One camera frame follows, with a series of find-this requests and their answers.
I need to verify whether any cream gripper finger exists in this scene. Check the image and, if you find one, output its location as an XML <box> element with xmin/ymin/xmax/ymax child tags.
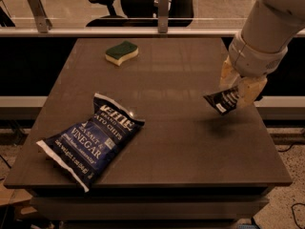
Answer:
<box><xmin>219</xmin><ymin>56</ymin><xmax>240</xmax><ymax>90</ymax></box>
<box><xmin>237</xmin><ymin>75</ymin><xmax>267</xmax><ymax>108</ymax></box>

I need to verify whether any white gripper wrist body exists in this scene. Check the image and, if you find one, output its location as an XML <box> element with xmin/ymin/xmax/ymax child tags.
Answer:
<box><xmin>229</xmin><ymin>32</ymin><xmax>288</xmax><ymax>77</ymax></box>

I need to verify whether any black rxbar chocolate bar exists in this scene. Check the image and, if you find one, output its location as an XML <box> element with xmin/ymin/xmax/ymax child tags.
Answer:
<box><xmin>204</xmin><ymin>86</ymin><xmax>239</xmax><ymax>115</ymax></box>

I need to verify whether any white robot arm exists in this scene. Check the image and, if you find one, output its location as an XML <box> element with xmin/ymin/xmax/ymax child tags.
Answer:
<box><xmin>216</xmin><ymin>0</ymin><xmax>305</xmax><ymax>110</ymax></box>

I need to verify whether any green and yellow sponge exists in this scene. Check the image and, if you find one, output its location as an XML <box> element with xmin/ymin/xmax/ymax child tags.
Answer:
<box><xmin>105</xmin><ymin>41</ymin><xmax>138</xmax><ymax>66</ymax></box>

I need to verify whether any black office chair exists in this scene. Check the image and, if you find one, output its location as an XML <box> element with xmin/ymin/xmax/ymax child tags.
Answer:
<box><xmin>87</xmin><ymin>0</ymin><xmax>193</xmax><ymax>27</ymax></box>

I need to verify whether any blue kettle chips bag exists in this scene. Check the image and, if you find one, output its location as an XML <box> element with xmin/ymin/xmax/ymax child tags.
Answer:
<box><xmin>36</xmin><ymin>94</ymin><xmax>145</xmax><ymax>193</ymax></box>

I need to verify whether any black floor cable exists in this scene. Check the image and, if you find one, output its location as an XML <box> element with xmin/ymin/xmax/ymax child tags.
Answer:
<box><xmin>277</xmin><ymin>141</ymin><xmax>305</xmax><ymax>229</ymax></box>

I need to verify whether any center metal railing bracket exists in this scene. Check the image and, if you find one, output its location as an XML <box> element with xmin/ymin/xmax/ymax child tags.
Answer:
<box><xmin>158</xmin><ymin>0</ymin><xmax>169</xmax><ymax>33</ymax></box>

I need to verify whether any metal railing bracket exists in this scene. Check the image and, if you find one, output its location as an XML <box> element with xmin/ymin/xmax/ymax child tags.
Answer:
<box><xmin>27</xmin><ymin>0</ymin><xmax>51</xmax><ymax>33</ymax></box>
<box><xmin>158</xmin><ymin>0</ymin><xmax>169</xmax><ymax>33</ymax></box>

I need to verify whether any left metal railing bracket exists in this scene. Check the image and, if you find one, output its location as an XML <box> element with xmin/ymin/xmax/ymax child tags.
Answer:
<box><xmin>27</xmin><ymin>0</ymin><xmax>51</xmax><ymax>33</ymax></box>

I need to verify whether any horizontal metal rail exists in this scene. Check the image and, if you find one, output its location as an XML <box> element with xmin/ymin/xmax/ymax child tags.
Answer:
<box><xmin>0</xmin><ymin>27</ymin><xmax>238</xmax><ymax>37</ymax></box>

